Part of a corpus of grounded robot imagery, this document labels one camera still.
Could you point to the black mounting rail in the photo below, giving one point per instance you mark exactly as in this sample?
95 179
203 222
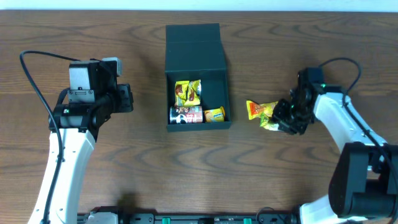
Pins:
120 215

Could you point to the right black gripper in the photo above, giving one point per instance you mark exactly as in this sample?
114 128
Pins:
286 118

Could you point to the yellow peanut butter packet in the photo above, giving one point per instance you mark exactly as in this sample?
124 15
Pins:
257 110

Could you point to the green yellow snack packet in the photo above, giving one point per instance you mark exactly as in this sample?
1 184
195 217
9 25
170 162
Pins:
267 124

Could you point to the orange biscuit packet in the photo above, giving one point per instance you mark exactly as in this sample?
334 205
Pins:
215 115

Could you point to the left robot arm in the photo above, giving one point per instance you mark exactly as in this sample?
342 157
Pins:
72 140

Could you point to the yellow brown snack packet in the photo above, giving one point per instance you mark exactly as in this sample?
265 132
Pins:
181 88

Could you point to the dark green box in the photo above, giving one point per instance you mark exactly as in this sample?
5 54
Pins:
195 52

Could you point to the red Pringles can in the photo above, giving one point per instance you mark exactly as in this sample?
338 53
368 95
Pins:
186 114

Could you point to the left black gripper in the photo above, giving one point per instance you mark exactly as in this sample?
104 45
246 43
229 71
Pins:
125 98

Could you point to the yellow chocolate snack packet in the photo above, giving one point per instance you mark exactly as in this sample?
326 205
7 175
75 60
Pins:
193 93

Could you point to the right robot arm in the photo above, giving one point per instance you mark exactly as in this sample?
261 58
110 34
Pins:
364 183

